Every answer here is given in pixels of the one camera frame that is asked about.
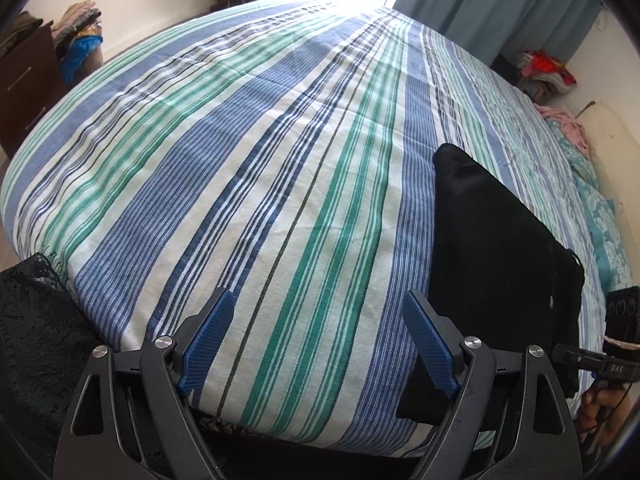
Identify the black pants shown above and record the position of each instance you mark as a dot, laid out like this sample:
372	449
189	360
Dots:
490	260

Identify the olive folded cloth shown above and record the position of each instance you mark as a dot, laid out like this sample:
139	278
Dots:
17	30

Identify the light blue curtain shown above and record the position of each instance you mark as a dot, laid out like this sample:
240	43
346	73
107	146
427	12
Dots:
500	5

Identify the brown wooden dresser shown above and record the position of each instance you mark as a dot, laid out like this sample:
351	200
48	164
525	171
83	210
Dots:
25	90

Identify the clothes pile with blue cloth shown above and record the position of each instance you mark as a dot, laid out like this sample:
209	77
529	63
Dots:
77	45

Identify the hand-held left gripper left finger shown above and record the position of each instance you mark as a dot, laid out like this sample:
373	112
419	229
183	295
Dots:
207	340

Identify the person's right hand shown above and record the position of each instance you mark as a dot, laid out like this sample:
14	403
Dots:
602	405

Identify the red colourful clothes pile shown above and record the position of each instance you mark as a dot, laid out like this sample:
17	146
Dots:
547	72

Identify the teal floral cloth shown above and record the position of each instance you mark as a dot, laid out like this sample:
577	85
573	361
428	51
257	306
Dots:
605	220

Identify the cream headboard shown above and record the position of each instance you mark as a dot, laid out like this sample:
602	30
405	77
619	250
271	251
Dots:
610	135

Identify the striped bed sheet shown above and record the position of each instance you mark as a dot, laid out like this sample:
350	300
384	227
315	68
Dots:
250	185

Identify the black lace cloth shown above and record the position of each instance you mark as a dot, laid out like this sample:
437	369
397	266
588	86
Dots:
35	340

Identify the pink cloth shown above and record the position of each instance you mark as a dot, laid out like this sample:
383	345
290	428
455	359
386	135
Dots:
565	127

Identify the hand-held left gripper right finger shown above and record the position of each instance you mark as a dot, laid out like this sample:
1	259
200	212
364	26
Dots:
432	342

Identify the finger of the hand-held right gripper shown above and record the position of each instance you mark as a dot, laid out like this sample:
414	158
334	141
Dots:
577	357

